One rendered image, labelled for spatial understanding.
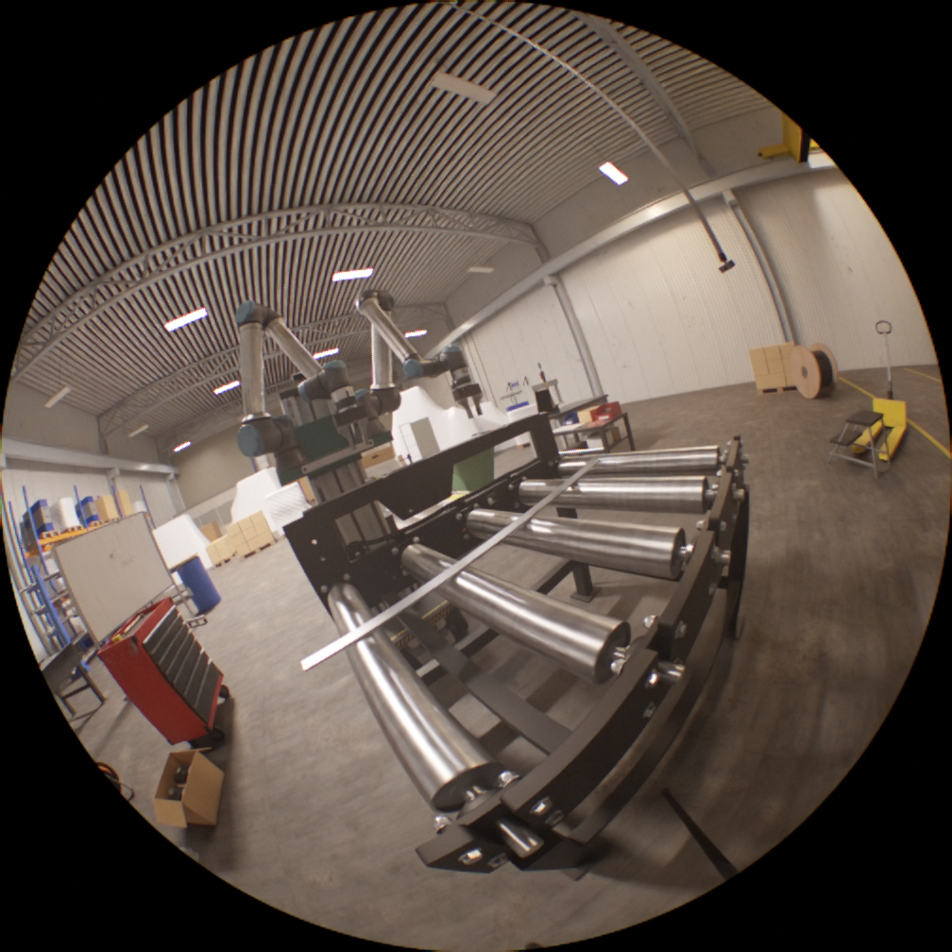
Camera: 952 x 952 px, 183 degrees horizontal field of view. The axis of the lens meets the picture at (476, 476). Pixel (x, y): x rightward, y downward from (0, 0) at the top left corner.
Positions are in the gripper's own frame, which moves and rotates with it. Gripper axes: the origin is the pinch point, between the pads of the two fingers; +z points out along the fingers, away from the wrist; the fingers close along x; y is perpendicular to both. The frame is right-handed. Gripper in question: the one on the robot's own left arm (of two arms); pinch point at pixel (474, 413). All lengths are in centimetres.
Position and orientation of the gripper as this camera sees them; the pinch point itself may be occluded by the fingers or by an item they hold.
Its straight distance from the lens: 141.6
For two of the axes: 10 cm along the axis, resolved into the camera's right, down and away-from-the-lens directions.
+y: 5.6, -0.2, -8.3
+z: 3.3, 9.2, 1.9
